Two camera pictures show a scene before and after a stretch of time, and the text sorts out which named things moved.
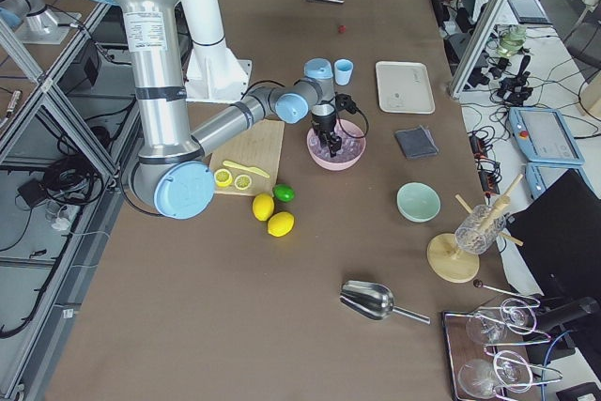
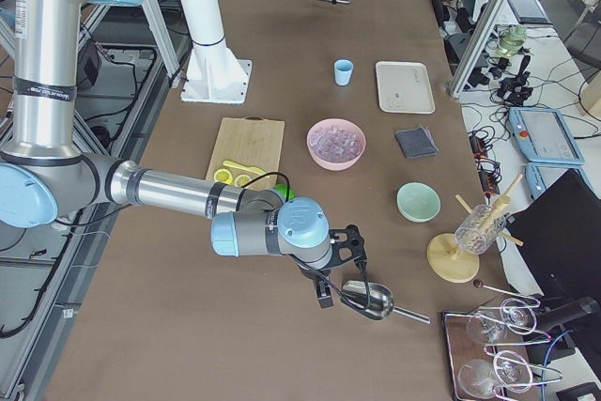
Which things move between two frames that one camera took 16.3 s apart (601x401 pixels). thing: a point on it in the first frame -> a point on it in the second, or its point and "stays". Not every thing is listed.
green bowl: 418,202 stays
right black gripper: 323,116 -> 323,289
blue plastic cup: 343,71 stays
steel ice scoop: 373,300 stays
